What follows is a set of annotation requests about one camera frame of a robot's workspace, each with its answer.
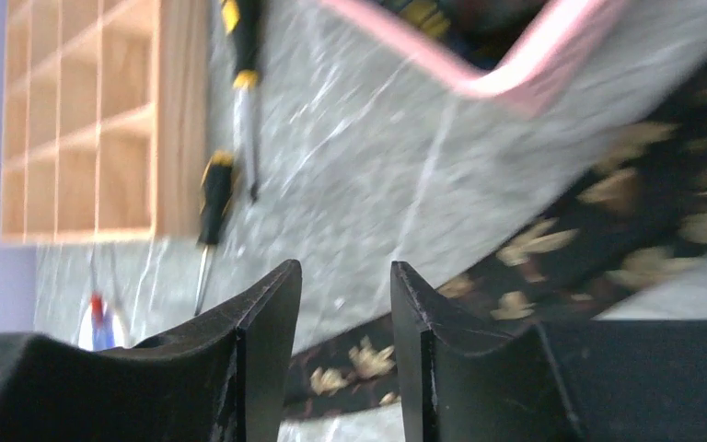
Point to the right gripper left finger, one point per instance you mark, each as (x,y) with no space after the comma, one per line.
(217,377)

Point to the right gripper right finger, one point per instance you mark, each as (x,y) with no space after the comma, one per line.
(566,380)

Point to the black gold patterned tie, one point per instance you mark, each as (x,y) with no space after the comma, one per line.
(636,218)

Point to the white tape roll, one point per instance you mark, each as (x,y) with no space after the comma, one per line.
(122,336)

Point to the pile of patterned ties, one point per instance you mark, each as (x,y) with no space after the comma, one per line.
(479,31)

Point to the blue red small screwdriver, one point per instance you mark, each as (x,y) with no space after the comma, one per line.
(102,332)

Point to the lower black yellow screwdriver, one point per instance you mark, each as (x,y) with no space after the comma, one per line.
(217,187)

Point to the black yellow screwdriver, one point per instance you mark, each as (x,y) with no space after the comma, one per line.
(241,20)
(217,187)

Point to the wooden compartment tray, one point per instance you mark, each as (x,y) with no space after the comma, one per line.
(104,127)

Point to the pink plastic basket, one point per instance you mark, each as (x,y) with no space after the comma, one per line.
(519,53)

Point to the upper black yellow screwdriver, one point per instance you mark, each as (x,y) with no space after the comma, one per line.
(241,20)

